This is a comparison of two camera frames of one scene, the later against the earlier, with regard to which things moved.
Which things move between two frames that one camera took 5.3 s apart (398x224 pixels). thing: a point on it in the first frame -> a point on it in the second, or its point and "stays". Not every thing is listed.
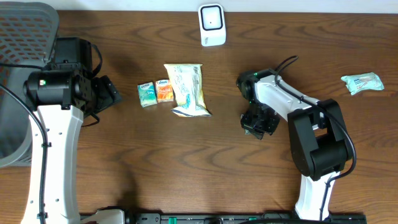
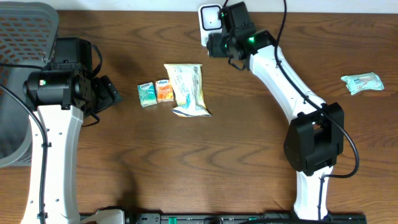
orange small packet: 164,91 stays
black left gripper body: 106,92 stays
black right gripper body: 257,115 -> 217,43
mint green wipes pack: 359,82 stays
